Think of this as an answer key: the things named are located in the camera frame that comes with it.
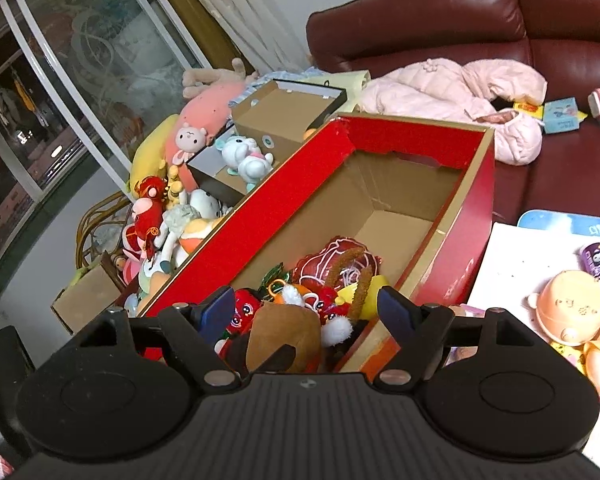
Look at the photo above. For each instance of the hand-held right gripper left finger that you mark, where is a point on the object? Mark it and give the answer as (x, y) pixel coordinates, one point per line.
(217, 311)

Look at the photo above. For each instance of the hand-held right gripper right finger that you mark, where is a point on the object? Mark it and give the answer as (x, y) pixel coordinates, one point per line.
(395, 316)

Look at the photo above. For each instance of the brown plush toy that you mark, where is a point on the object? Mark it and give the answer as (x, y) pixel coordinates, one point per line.
(285, 330)

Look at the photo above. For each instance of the red cardboard box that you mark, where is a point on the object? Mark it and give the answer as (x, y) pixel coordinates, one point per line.
(260, 220)

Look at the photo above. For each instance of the red strawberry plush toy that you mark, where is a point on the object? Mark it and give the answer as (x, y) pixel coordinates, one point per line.
(245, 310)

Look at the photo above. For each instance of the brown fuzzy loop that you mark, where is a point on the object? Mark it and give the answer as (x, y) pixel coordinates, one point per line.
(362, 285)

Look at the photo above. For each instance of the red plush doll white trim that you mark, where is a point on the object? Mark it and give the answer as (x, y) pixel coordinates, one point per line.
(330, 315)

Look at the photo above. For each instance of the red patterned plush cushion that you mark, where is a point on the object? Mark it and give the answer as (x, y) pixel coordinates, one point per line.
(320, 262)

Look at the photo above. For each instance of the pile of plush toys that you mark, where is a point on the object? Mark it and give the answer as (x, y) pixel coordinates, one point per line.
(155, 220)

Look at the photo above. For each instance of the white printed play mat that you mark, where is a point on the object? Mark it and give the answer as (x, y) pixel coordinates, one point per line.
(510, 270)

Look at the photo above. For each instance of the small plain cardboard box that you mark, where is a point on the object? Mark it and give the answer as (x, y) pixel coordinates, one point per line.
(85, 295)

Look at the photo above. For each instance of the grey open box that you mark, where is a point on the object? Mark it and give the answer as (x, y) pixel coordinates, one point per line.
(212, 177)

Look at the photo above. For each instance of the rattan chair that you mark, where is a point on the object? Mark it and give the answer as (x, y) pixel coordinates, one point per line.
(92, 220)

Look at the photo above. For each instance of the open brown cardboard box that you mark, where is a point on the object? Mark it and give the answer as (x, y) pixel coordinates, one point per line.
(270, 120)

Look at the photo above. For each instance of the small purple cup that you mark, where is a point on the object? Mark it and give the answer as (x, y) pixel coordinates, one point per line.
(596, 260)

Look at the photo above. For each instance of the pink puffer jacket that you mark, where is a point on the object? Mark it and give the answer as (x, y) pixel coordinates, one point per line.
(430, 95)

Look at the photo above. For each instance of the yellow red snack packet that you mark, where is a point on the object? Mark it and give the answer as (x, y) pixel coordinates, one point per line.
(527, 110)

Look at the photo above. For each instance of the small teal box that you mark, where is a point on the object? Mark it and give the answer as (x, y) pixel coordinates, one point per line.
(562, 115)

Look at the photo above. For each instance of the glass sliding door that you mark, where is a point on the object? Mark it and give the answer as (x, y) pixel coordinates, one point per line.
(70, 85)

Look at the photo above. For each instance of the dark red leather sofa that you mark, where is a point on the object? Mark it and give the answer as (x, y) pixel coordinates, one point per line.
(430, 10)

